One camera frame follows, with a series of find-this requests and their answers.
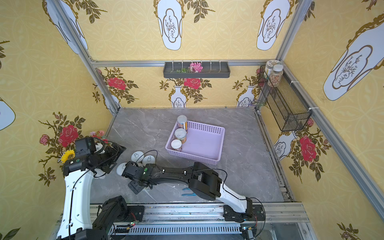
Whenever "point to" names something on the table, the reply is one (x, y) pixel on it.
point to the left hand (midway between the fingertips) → (115, 155)
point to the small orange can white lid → (176, 144)
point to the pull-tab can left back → (136, 155)
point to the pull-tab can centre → (148, 159)
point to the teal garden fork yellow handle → (187, 194)
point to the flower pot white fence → (100, 140)
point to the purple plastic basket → (204, 142)
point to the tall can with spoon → (182, 122)
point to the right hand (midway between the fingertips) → (142, 174)
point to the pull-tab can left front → (120, 168)
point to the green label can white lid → (180, 134)
